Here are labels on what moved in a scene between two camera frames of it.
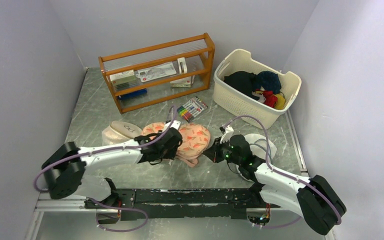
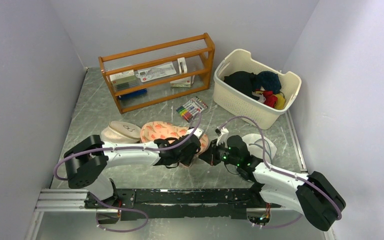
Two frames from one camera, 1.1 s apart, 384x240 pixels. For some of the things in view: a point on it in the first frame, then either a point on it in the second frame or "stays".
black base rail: (215, 204) stays
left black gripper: (172, 153) → (188, 160)
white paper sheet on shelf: (155, 72) stays
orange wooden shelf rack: (146, 76) stays
